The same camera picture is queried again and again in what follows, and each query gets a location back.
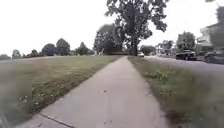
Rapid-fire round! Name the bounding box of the broad dark tree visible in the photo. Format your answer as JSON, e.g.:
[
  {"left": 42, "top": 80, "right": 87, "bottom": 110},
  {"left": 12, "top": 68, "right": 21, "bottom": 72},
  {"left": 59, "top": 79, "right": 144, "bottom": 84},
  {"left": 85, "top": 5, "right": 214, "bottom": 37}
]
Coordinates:
[{"left": 92, "top": 23, "right": 127, "bottom": 56}]

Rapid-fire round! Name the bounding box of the grey concrete sidewalk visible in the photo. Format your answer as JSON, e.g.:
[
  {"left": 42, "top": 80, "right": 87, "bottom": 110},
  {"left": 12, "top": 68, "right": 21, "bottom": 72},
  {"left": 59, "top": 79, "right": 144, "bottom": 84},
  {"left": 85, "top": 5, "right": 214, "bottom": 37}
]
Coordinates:
[{"left": 14, "top": 55, "right": 172, "bottom": 128}]

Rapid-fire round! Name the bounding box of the white car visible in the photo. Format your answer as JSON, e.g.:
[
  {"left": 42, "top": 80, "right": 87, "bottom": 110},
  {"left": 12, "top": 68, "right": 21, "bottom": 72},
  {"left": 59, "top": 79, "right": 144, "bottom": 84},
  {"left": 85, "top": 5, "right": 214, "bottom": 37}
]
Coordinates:
[{"left": 137, "top": 51, "right": 146, "bottom": 58}]

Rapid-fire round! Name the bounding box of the tall dark tree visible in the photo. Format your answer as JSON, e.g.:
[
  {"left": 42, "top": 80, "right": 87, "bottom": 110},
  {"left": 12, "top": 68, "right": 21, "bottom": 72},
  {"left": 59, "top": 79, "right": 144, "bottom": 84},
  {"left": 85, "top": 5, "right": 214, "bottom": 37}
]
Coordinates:
[{"left": 104, "top": 0, "right": 170, "bottom": 57}]

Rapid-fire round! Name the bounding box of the pale house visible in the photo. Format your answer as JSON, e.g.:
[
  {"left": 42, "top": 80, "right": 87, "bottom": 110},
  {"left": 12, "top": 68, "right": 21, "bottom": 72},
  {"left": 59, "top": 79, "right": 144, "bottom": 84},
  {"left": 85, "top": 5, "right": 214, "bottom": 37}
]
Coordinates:
[{"left": 155, "top": 39, "right": 175, "bottom": 56}]

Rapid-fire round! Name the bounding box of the row of distant trees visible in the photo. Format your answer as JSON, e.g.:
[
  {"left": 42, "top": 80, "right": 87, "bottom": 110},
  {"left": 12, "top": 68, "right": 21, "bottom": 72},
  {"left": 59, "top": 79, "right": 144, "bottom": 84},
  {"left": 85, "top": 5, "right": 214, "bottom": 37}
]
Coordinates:
[{"left": 0, "top": 37, "right": 95, "bottom": 61}]

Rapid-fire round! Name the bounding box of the grass verge strip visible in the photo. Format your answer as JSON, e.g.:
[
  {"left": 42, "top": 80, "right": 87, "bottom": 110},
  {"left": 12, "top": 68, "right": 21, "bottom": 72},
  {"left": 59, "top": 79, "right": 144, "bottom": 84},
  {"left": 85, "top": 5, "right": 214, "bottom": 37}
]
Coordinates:
[{"left": 127, "top": 55, "right": 224, "bottom": 128}]

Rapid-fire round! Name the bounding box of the dark parked car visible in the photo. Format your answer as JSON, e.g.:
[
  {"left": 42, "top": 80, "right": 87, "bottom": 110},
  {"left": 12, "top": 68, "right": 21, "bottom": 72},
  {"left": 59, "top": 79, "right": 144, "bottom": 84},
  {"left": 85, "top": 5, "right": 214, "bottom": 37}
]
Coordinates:
[{"left": 175, "top": 49, "right": 198, "bottom": 61}]

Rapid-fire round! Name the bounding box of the wide grass field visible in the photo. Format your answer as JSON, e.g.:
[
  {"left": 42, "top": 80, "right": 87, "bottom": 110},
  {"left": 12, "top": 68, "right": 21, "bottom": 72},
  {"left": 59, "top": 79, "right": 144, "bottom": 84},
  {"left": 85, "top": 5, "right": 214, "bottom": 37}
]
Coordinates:
[{"left": 0, "top": 54, "right": 124, "bottom": 128}]

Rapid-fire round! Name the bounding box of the round green tree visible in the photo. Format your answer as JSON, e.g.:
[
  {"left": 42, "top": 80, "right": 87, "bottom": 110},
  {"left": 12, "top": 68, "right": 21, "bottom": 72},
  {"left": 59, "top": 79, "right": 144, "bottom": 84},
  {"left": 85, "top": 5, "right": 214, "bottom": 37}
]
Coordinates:
[{"left": 176, "top": 31, "right": 197, "bottom": 51}]

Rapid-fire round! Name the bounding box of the grey asphalt road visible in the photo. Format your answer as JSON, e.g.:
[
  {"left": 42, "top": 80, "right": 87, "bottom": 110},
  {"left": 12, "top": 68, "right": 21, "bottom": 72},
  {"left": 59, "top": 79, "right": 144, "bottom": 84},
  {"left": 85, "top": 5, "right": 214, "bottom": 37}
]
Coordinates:
[{"left": 143, "top": 54, "right": 224, "bottom": 78}]

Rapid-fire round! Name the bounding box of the pale building with balcony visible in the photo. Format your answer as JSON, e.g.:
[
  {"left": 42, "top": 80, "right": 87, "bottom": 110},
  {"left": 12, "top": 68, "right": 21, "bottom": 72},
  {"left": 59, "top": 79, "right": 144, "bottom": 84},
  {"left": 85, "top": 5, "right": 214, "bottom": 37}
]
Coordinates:
[{"left": 195, "top": 22, "right": 222, "bottom": 53}]

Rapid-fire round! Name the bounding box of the dark vehicle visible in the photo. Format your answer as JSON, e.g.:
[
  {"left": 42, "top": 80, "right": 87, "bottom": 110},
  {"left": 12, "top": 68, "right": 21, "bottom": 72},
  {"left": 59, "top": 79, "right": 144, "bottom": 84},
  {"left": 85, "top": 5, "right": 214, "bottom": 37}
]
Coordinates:
[{"left": 203, "top": 49, "right": 224, "bottom": 65}]

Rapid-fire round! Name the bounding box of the tree beside building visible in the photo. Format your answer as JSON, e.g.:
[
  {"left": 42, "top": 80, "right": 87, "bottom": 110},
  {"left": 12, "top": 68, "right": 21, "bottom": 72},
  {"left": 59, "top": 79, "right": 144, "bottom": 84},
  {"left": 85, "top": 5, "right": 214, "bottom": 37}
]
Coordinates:
[{"left": 209, "top": 4, "right": 224, "bottom": 51}]

